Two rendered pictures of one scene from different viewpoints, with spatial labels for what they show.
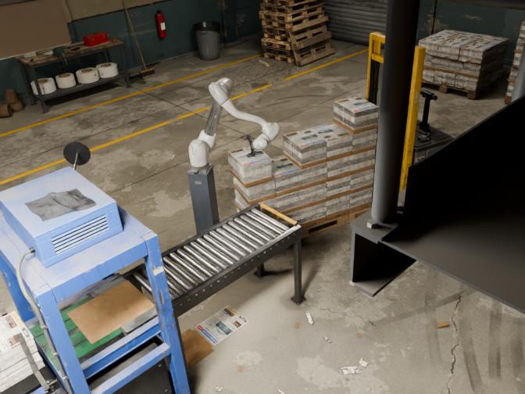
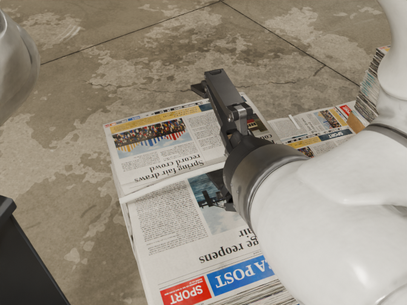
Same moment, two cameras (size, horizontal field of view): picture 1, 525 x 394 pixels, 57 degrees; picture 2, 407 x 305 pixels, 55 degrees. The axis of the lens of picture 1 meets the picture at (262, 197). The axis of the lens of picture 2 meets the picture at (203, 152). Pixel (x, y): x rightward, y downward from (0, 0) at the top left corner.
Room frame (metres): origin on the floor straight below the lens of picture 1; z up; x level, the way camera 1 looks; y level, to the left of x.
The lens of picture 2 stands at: (3.66, 0.08, 1.54)
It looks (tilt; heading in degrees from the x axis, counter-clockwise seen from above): 47 degrees down; 4
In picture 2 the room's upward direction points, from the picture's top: straight up
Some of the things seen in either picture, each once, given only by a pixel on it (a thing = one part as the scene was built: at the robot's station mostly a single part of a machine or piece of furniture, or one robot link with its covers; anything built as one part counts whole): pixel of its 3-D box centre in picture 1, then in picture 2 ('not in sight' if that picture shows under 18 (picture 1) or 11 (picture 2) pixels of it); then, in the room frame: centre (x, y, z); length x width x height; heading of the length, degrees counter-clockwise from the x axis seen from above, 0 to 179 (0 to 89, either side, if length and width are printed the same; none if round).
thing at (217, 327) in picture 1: (222, 324); not in sight; (2.96, 0.42, 0.00); 0.37 x 0.28 x 0.01; 131
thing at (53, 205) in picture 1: (58, 200); not in sight; (2.24, 1.09, 1.78); 0.32 x 0.28 x 0.05; 41
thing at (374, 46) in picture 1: (369, 113); not in sight; (5.04, -1.26, 0.97); 0.09 x 0.09 x 1.75; 23
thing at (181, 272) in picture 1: (181, 272); not in sight; (2.77, 0.63, 0.77); 0.47 x 0.05 x 0.05; 41
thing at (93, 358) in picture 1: (96, 324); not in sight; (2.32, 1.16, 0.75); 0.70 x 0.65 x 0.10; 131
